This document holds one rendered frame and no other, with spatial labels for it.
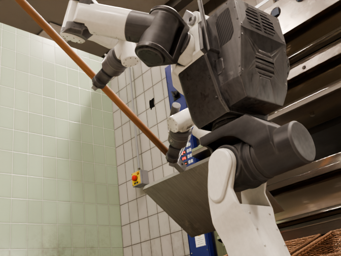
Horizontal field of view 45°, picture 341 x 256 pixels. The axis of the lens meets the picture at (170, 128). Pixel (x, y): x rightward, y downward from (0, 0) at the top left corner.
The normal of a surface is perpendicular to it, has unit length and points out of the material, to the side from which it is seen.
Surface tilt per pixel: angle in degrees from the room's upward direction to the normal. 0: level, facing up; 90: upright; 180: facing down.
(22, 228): 90
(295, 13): 90
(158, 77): 90
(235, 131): 90
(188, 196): 142
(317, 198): 70
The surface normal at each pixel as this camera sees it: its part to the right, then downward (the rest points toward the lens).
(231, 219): -0.52, 0.14
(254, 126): -0.74, -0.18
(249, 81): 0.62, -0.15
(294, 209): -0.73, -0.48
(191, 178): -0.36, 0.61
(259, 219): 0.60, -0.61
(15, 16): 0.12, 0.91
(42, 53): 0.67, -0.37
